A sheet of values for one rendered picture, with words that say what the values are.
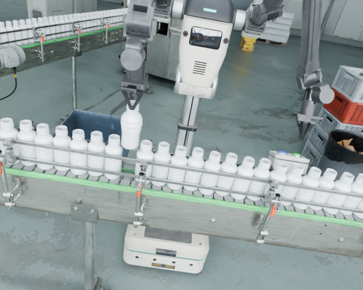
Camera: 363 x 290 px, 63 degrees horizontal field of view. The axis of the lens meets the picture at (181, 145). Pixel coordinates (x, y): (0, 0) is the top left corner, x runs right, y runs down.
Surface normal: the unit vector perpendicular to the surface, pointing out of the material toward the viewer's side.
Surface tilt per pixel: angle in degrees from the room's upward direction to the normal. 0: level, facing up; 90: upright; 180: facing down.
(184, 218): 90
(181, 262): 90
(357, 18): 90
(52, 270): 0
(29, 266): 0
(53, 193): 90
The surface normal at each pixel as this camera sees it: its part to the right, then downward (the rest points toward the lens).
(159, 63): -0.34, 0.45
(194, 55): -0.04, 0.51
